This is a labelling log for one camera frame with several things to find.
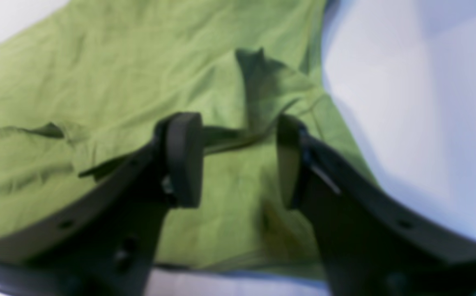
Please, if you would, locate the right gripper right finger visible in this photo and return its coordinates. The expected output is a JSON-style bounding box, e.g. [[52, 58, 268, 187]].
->
[[277, 114, 476, 296]]

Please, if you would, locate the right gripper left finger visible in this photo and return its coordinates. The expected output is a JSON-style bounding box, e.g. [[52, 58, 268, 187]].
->
[[0, 113, 204, 296]]

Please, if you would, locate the green T-shirt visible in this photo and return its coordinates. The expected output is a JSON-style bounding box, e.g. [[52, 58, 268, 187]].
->
[[0, 0, 375, 278]]

